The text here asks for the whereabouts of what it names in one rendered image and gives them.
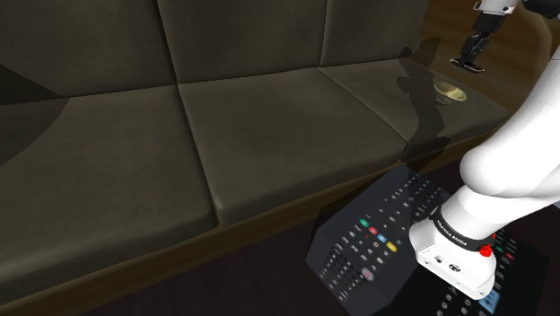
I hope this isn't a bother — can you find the pale yellow bowl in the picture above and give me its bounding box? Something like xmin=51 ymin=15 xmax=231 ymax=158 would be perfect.
xmin=433 ymin=81 xmax=468 ymax=104

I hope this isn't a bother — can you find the dark olive sofa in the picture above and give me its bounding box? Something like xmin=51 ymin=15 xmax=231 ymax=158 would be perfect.
xmin=0 ymin=0 xmax=512 ymax=316

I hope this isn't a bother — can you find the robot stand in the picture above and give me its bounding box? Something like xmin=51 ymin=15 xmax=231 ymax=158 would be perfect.
xmin=304 ymin=163 xmax=551 ymax=316

